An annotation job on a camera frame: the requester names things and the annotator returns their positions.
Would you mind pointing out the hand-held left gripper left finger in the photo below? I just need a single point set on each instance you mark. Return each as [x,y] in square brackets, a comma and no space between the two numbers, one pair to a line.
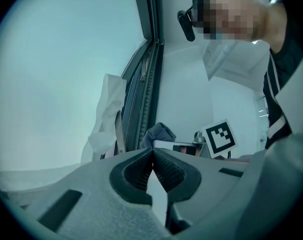
[96,204]

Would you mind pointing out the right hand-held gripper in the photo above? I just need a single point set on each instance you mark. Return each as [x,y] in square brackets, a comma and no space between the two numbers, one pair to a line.
[219,139]

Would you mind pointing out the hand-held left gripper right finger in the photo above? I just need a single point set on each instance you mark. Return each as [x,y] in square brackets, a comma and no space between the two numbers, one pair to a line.
[211,184]

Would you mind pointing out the dark blue cleaning cloth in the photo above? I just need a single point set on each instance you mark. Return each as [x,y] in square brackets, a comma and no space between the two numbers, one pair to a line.
[159,134]

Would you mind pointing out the dark window frame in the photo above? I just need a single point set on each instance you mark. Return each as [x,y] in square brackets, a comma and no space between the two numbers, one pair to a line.
[151,96]

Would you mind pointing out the glass window sash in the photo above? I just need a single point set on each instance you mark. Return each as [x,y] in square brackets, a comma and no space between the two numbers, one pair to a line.
[54,71]

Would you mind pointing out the person's right hand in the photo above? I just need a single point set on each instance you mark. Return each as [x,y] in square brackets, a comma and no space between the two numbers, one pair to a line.
[190,151]

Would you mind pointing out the white crumpled sheet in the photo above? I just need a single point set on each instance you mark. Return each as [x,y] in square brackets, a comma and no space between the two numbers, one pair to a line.
[109,104]

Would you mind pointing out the person's black t-shirt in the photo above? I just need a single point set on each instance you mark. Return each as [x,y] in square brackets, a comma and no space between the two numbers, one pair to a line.
[272,104]

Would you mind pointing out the person's head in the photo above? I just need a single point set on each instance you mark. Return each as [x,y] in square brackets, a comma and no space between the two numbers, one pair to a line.
[271,24]

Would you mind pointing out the metal hinge bracket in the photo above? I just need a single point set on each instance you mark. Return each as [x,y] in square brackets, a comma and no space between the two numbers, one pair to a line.
[144,69]

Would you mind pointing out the black head-mounted camera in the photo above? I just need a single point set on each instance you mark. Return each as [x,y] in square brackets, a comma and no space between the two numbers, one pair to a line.
[187,26]

